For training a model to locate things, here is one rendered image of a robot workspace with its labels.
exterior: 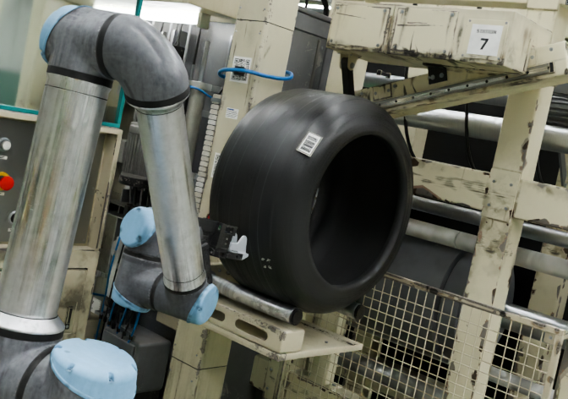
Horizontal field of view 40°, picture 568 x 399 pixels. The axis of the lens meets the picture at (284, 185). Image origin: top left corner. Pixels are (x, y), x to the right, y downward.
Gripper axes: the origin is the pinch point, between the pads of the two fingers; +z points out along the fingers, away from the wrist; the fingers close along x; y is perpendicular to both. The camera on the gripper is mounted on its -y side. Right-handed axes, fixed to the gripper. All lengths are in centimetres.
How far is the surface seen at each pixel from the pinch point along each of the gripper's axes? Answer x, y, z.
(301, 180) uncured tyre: -11.7, 22.2, -0.5
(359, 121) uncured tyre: -12.3, 41.3, 14.7
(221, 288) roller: 16.1, -11.6, 12.9
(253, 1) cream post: 34, 70, 10
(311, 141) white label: -10.8, 32.0, 0.3
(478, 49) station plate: -27, 69, 37
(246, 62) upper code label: 31, 52, 13
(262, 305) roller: 0.4, -11.6, 13.0
